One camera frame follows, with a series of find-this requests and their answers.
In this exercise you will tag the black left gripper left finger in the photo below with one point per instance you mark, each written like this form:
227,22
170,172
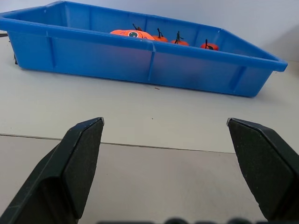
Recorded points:
58,182

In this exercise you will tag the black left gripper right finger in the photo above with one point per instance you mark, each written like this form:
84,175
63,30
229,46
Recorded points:
268,168

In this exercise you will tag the small orange tangerine toy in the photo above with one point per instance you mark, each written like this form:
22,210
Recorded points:
210,46
161,39
181,43

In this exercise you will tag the blue plastic bin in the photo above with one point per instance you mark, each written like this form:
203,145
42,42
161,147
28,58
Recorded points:
93,60

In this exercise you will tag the orange fish toy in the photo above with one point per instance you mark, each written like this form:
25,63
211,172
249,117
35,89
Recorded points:
130,34

